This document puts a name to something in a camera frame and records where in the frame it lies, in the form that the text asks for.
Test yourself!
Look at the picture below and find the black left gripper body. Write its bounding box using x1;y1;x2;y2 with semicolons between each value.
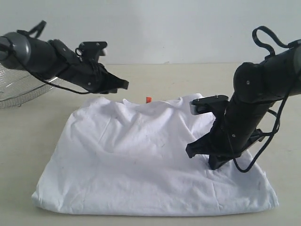
63;61;109;93

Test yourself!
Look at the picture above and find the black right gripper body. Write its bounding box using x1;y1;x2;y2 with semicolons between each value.
209;118;254;162

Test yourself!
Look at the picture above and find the white t-shirt red print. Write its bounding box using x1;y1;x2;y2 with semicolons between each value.
32;93;279;217

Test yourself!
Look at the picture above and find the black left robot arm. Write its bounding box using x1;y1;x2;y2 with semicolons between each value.
0;31;129;94

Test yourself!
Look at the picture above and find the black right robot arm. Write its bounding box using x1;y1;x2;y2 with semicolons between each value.
186;40;301;170

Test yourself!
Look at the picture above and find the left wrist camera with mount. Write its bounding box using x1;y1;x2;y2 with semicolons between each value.
75;41;108;63

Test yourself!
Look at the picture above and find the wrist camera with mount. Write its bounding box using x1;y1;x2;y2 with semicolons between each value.
190;95;229;118
75;41;108;63

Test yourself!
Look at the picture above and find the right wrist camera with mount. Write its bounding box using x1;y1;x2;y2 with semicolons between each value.
190;95;229;118

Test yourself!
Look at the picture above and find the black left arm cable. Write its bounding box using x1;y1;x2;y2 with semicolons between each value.
0;20;111;95

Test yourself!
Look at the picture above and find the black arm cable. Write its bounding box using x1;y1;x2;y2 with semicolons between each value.
230;25;299;173
0;20;111;95

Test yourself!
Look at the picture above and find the metal wire mesh basket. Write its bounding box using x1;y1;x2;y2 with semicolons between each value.
0;65;54;109

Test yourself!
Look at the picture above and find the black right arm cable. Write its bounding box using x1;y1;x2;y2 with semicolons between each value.
230;25;299;173

